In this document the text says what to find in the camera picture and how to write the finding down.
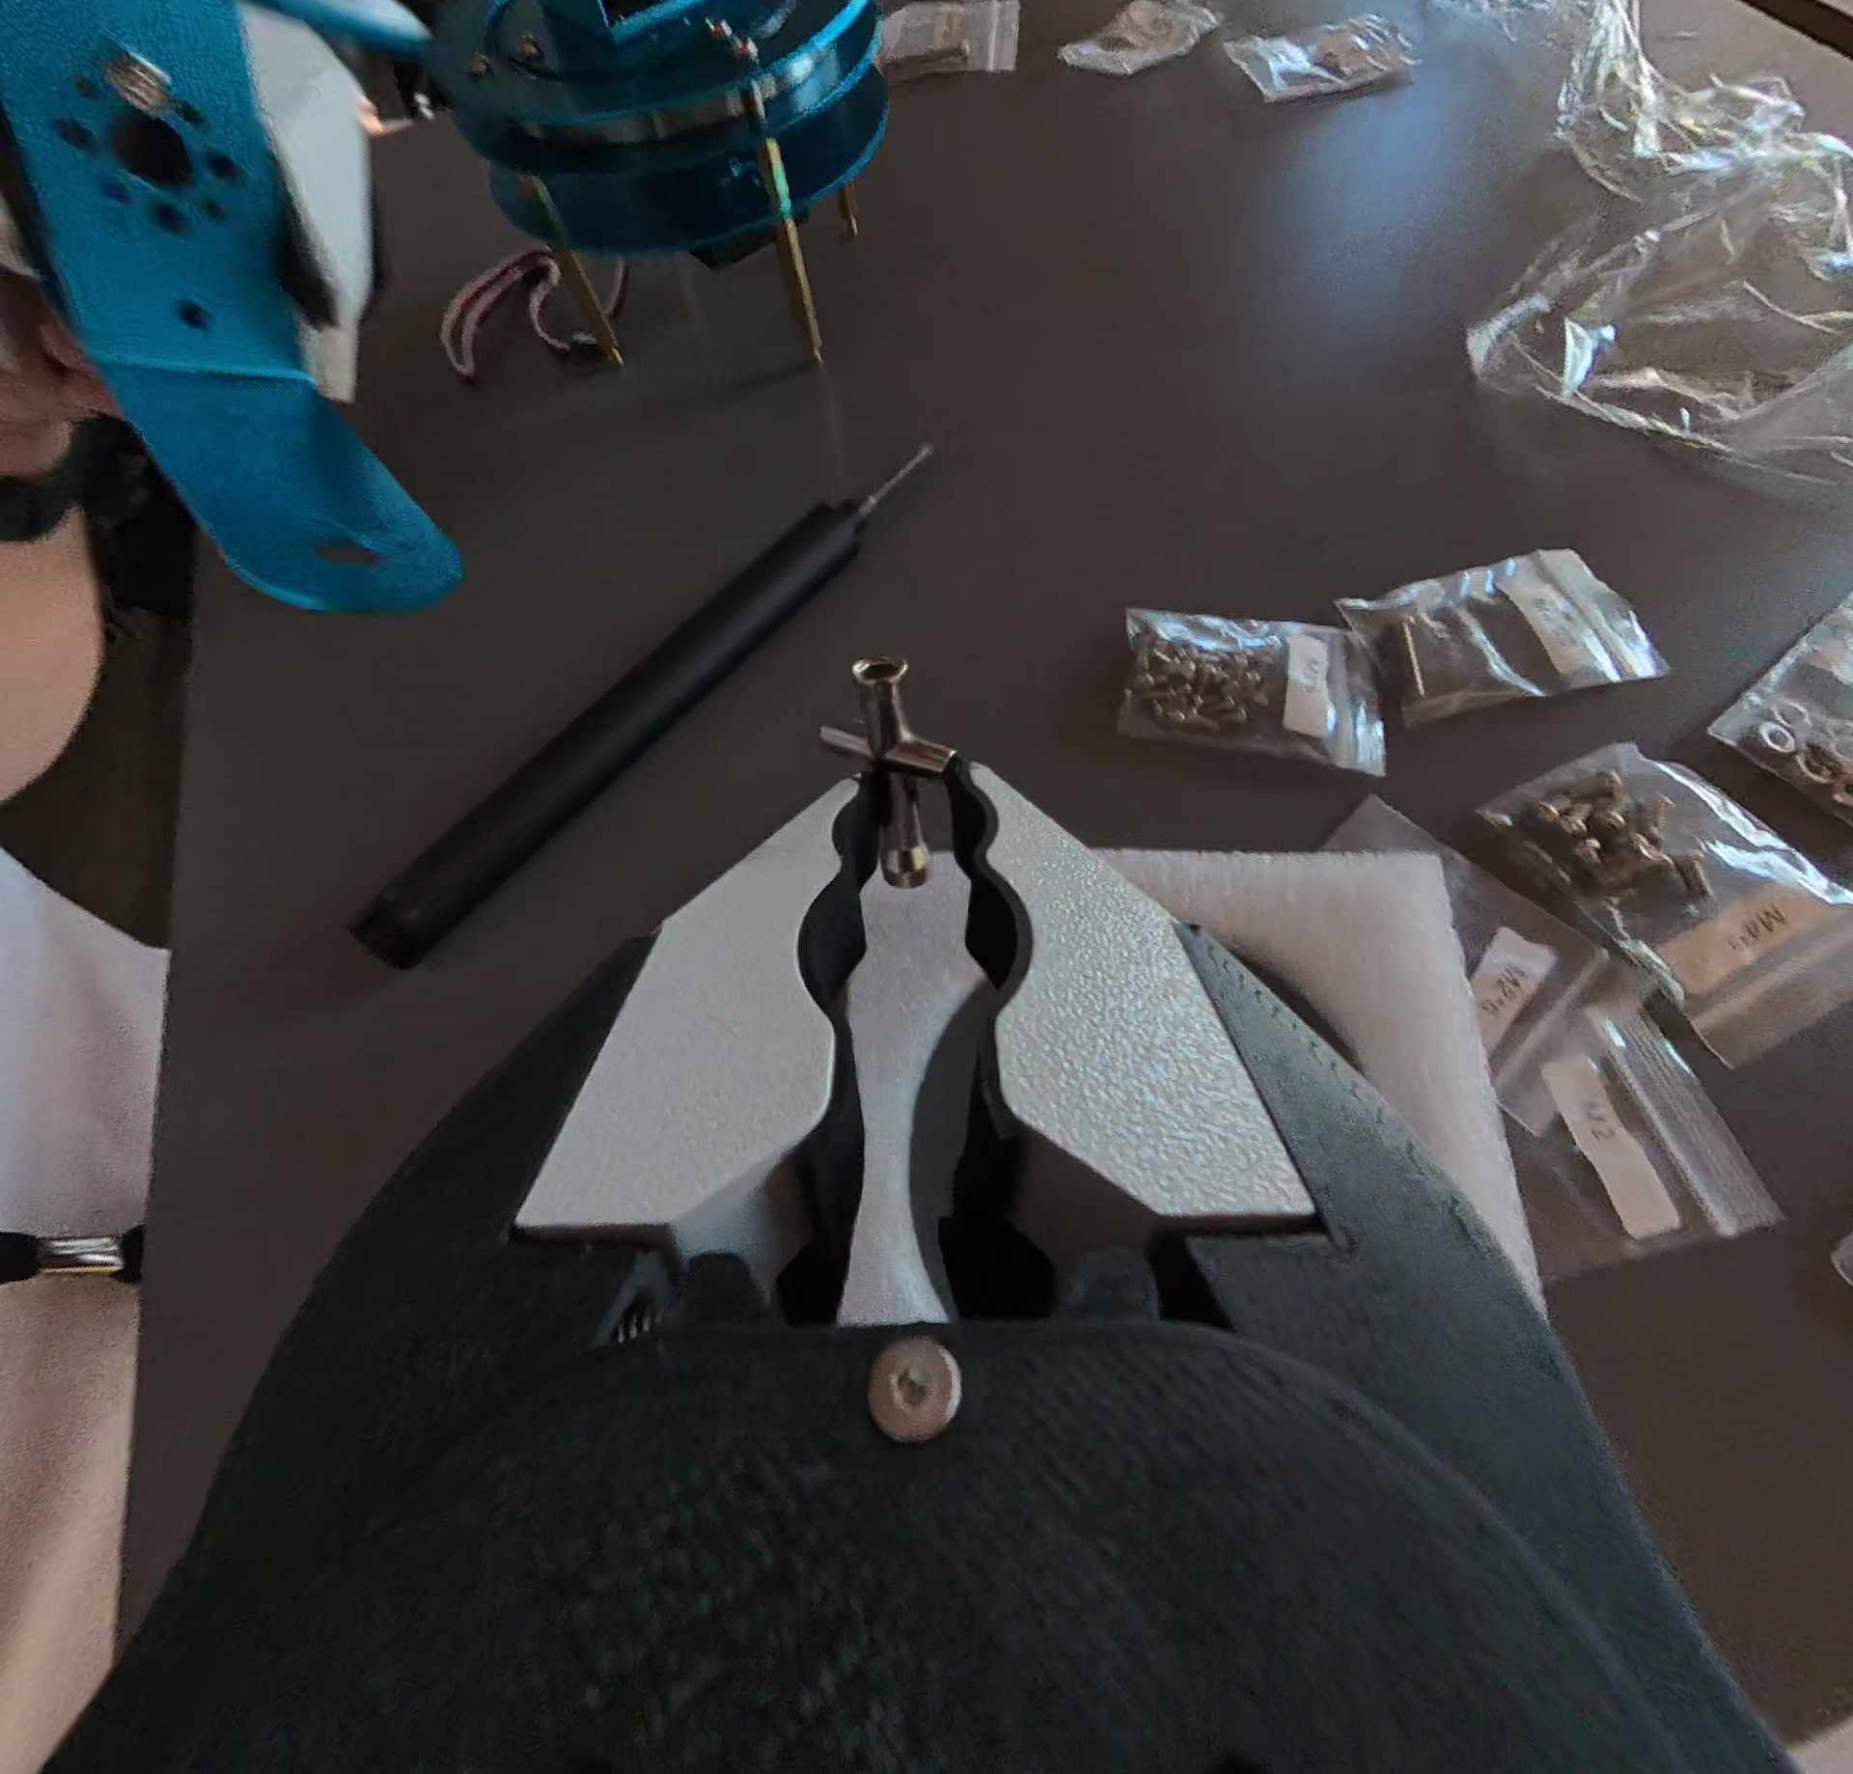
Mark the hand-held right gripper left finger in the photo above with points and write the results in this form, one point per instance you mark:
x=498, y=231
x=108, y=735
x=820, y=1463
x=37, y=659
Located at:
x=680, y=1066

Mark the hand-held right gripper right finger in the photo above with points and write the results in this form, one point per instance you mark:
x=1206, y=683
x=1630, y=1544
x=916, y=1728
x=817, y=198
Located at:
x=1144, y=1036

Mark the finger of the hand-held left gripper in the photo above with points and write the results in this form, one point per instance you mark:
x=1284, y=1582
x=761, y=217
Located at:
x=325, y=153

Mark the blue metal bracket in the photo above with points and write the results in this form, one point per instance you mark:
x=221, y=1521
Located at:
x=188, y=299

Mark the small metal cross wrench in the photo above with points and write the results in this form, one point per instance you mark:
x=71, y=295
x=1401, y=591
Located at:
x=880, y=719

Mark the blue toy robot arm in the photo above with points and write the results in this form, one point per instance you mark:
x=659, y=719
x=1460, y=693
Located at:
x=666, y=67

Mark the person's left hand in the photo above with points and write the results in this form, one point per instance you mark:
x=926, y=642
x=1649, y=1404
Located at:
x=36, y=674

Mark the white foam sheet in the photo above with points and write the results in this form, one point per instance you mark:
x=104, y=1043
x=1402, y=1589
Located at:
x=1303, y=935

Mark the flat clear labelled bag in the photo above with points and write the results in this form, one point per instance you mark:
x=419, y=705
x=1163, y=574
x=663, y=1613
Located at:
x=1449, y=922
x=1651, y=1168

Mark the black screwdriver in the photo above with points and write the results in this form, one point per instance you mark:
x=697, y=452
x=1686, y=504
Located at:
x=623, y=733

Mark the large clear bag of screws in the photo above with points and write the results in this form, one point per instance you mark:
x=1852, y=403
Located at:
x=1636, y=864

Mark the clear bag of standoffs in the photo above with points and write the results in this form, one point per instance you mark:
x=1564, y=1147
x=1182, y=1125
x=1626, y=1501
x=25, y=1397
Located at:
x=1491, y=637

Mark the small clear parts bag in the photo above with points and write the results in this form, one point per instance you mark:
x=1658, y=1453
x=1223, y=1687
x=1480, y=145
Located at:
x=1136, y=39
x=948, y=39
x=1317, y=59

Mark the clear bag of washers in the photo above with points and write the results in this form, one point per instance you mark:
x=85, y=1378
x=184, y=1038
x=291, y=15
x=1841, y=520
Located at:
x=1795, y=719

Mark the large crumpled clear plastic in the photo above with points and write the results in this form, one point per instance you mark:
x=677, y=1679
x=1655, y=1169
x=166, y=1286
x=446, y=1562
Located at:
x=1680, y=269

